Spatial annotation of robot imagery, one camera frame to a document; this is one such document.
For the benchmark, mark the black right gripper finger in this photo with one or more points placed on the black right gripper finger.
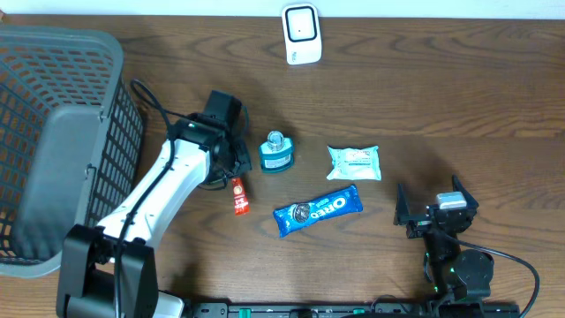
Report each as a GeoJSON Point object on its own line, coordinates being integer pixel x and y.
{"type": "Point", "coordinates": [402, 209]}
{"type": "Point", "coordinates": [458, 187]}

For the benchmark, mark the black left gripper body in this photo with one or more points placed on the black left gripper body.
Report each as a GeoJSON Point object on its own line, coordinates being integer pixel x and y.
{"type": "Point", "coordinates": [235, 157]}

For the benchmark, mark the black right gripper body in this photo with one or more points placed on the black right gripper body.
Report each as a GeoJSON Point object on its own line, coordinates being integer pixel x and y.
{"type": "Point", "coordinates": [420, 227]}

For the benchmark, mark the red Nescafe coffee stick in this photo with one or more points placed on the red Nescafe coffee stick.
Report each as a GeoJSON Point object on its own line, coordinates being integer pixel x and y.
{"type": "Point", "coordinates": [241, 203]}

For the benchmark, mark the teal lidded small jar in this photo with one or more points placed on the teal lidded small jar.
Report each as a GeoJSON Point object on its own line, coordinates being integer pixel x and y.
{"type": "Point", "coordinates": [276, 153]}

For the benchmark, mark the mint green wipes packet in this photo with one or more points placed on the mint green wipes packet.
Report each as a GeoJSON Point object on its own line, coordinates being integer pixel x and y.
{"type": "Point", "coordinates": [355, 164]}

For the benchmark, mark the blue Oreo cookie pack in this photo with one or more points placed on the blue Oreo cookie pack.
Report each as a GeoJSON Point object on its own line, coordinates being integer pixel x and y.
{"type": "Point", "coordinates": [298, 216]}

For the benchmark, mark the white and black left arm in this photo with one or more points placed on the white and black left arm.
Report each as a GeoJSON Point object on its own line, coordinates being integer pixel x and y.
{"type": "Point", "coordinates": [110, 270]}

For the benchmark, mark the white barcode scanner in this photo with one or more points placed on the white barcode scanner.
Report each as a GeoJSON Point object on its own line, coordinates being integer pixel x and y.
{"type": "Point", "coordinates": [301, 30]}

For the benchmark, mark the grey plastic shopping basket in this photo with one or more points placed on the grey plastic shopping basket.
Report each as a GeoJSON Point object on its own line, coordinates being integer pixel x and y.
{"type": "Point", "coordinates": [70, 140]}

